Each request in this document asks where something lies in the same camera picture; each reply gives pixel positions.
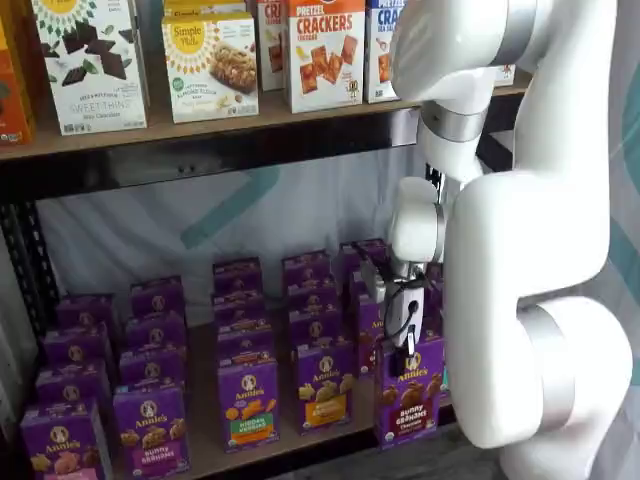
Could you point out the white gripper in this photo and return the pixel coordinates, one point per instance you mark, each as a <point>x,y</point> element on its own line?
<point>402,320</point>

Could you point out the purple Annie's box brown patch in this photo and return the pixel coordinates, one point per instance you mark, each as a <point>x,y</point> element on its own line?
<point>410,410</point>
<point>355,286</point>
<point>345,265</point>
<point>367,345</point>

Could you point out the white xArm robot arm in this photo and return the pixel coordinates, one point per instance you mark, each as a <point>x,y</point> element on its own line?
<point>525,225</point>

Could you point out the purple Annie's box teal patch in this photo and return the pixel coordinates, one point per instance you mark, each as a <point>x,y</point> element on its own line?
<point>435,320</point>

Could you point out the purple Annie's box orange patch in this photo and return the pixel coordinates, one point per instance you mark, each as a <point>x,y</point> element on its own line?
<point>325,400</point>
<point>307,267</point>
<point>315,327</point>
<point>310,297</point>

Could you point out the blue pretzel crackers box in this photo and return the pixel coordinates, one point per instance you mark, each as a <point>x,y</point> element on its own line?
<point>380,50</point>

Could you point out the purple Annie's box pink patch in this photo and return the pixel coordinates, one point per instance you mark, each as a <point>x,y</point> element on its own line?
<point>75,347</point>
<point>60,450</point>
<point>70,385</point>
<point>87,312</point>

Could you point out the yellow white snack bar box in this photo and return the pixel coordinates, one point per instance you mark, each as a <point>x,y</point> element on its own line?
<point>205,7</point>
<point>210,70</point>

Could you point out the white Sweet Thins chocolate box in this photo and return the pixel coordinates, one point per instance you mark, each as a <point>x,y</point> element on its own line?
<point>90,65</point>

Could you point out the orange cookie box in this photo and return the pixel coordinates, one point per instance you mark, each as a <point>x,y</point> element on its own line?
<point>15,85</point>

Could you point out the black metal shelving rack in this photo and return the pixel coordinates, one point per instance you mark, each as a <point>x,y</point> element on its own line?
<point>200,165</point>

